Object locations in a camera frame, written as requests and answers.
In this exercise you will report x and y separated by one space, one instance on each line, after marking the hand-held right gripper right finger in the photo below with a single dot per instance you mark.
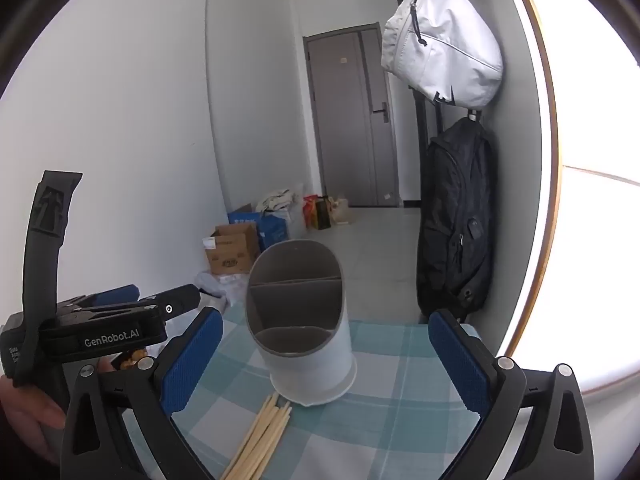
460 360

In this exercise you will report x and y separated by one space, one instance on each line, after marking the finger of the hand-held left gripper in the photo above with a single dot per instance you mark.
120 292
180 300

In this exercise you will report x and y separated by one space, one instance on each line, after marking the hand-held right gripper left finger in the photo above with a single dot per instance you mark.
192 360

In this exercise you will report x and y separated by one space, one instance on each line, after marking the bundle of wooden chopsticks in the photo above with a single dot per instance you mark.
260 440

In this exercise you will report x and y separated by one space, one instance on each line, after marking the white grey utensil holder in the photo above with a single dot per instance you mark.
310 360

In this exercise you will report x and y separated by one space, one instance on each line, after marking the person's left hand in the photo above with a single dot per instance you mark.
30 410

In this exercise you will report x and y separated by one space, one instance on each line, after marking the crumpled white plastic bags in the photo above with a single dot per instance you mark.
220 287

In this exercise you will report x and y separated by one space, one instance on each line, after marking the brown cardboard box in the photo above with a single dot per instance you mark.
235 255

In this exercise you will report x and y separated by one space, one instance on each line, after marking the teal checkered tablecloth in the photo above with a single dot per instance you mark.
375 410

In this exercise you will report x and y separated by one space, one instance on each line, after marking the white cloth bag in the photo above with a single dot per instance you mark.
275 200

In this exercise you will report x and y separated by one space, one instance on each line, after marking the black backpack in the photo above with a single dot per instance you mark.
455 220

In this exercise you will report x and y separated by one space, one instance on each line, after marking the red plastic bag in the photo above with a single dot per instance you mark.
310 210

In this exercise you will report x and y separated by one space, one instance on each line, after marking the dark yellow carton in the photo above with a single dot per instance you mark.
322 215

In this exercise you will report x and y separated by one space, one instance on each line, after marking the gold-rimmed bright round panel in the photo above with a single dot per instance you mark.
590 210

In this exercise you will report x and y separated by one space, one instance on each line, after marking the grey door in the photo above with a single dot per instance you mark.
350 125

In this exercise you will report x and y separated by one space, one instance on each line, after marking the white sling bag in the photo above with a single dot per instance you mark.
440 45

